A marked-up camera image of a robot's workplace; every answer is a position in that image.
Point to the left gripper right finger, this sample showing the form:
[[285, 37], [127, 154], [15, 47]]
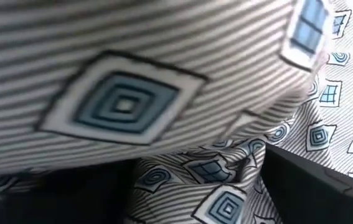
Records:
[[304, 193]]

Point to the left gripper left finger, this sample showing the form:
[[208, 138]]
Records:
[[70, 199]]

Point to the grey patterned hospital gown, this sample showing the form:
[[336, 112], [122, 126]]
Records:
[[163, 62]]

